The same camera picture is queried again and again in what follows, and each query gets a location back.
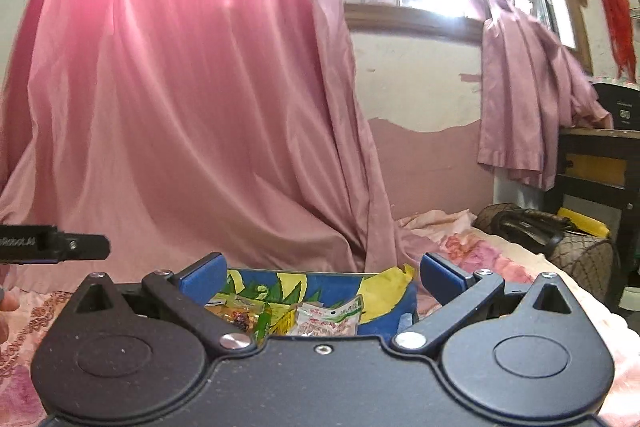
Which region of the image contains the grey tray with dinosaur liner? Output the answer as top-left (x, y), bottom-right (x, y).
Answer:
top-left (205, 264), bottom-right (420, 340)

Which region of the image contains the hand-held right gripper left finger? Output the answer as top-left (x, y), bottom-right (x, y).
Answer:
top-left (74, 252), bottom-right (257, 353)

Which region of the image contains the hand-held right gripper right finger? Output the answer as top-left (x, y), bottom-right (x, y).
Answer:
top-left (389, 252), bottom-right (573, 353)

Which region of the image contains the gold snack packet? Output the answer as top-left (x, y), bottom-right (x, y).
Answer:
top-left (207, 294), bottom-right (266, 333)

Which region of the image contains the black box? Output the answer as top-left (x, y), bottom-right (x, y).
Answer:
top-left (591, 82), bottom-right (640, 131)

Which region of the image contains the white and green snack packet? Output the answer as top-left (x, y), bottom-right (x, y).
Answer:
top-left (290, 294), bottom-right (365, 338)

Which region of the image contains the black mesh basket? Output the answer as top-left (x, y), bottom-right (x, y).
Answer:
top-left (550, 234), bottom-right (621, 308)

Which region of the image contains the small tied pink curtain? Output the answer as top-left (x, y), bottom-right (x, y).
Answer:
top-left (465, 0), bottom-right (613, 190)

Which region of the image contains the large pink curtain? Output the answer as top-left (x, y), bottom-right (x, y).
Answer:
top-left (0, 0), bottom-right (416, 293)

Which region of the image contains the yellow-green snack bar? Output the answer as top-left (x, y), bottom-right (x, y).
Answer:
top-left (252, 302), bottom-right (273, 340)

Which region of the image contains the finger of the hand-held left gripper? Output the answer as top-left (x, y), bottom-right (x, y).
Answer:
top-left (56, 232), bottom-right (111, 262)

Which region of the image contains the red hanging decoration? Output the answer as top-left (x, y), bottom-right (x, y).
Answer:
top-left (594, 0), bottom-right (640, 82)

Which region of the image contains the person's left hand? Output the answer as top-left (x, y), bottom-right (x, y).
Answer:
top-left (0, 286), bottom-right (21, 345)

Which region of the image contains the floral pink bedsheet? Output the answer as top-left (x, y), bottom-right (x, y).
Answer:
top-left (0, 209), bottom-right (640, 427)

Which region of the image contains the yellow flat item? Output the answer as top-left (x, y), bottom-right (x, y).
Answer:
top-left (556, 207), bottom-right (612, 238)

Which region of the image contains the black and wooden desk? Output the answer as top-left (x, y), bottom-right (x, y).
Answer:
top-left (542, 127), bottom-right (640, 308)

